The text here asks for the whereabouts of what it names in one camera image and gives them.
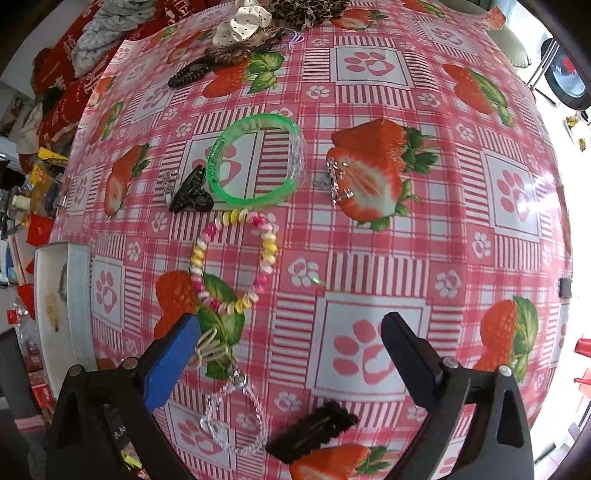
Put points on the yellow packet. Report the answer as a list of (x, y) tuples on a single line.
[(53, 158)]

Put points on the white dotted scrunchie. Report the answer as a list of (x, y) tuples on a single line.
[(240, 23)]

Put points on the leopard print scrunchie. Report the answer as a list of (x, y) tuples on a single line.
[(304, 11)]

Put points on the red plastic stool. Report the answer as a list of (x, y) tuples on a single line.
[(582, 369)]

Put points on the silver rhinestone hair clip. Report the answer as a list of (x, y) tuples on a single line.
[(333, 173)]

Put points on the small clear bead item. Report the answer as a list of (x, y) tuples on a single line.
[(168, 184)]

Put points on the black tablecloth clip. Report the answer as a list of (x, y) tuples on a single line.
[(564, 287)]

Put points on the white tray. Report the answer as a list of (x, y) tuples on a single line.
[(51, 286)]

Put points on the green plastic bangle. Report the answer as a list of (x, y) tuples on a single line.
[(249, 201)]

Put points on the dark braided band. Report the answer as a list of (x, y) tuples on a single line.
[(189, 74)]

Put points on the metal tablecloth clip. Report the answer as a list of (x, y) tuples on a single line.
[(63, 201)]

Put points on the grey knitted cloth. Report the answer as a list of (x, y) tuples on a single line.
[(106, 32)]

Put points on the stack of red boxes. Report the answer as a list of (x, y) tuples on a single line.
[(32, 369)]

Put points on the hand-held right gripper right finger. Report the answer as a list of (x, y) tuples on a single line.
[(411, 364)]

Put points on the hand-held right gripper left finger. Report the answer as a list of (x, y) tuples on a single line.
[(171, 360)]

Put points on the black claw hair clip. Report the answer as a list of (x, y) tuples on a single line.
[(189, 194)]

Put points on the black round appliance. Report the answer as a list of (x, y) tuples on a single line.
[(568, 74)]

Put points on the strawberry printed tablecloth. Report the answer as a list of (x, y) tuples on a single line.
[(369, 258)]

